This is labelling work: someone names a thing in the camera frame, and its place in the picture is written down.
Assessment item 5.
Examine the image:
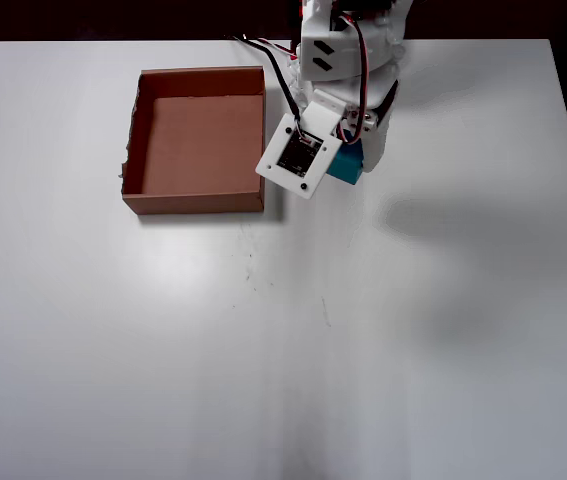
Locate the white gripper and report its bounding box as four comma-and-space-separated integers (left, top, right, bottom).
346, 74, 401, 174

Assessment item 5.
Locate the blue cube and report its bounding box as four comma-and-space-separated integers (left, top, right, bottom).
325, 127, 367, 185

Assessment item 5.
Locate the black camera cable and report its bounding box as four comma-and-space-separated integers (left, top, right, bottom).
222, 33, 309, 141

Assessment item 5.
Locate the red black gripper servo wire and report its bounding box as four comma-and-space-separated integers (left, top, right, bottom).
335, 13, 370, 145

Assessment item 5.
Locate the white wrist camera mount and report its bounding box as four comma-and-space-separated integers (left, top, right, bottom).
255, 88, 347, 202

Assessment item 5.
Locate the brown cardboard box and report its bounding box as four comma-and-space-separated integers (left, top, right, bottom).
115, 65, 268, 216

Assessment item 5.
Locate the red white black wire bundle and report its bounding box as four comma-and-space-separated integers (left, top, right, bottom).
242, 36, 298, 59

